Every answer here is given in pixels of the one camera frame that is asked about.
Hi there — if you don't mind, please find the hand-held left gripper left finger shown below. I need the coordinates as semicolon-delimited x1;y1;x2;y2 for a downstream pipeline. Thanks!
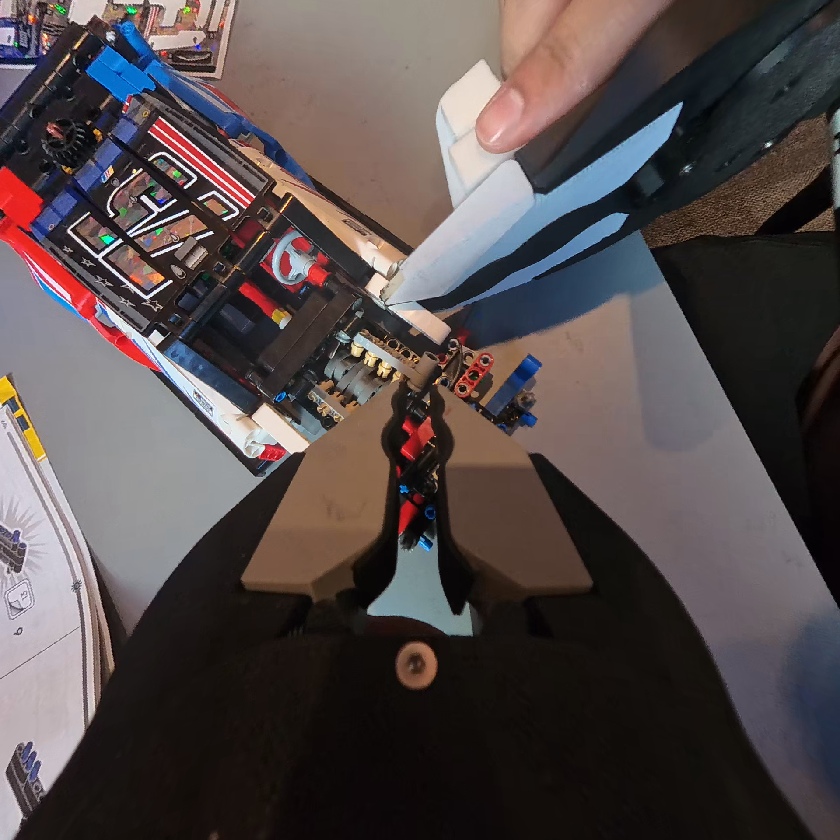
241;394;401;608

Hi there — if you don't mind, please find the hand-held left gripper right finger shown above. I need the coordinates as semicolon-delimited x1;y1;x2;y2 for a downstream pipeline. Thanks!
430;387;595;618

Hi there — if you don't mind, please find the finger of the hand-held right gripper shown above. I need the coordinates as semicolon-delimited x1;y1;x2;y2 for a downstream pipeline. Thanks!
420;213;634;315
387;104;685;311

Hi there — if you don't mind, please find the building instruction booklet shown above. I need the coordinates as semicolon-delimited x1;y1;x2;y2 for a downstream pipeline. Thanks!
0;375;116;821

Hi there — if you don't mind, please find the toy brick race car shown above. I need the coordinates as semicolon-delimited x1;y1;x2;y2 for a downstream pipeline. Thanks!
0;20;546;549

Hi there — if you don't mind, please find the grey desk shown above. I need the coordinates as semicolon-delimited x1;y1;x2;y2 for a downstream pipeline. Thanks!
0;0;840;840

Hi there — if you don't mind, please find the person's right hand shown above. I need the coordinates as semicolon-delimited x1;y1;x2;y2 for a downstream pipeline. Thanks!
474;0;664;153

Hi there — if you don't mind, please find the holographic sticker sheet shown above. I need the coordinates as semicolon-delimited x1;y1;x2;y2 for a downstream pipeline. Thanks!
0;0;238;74

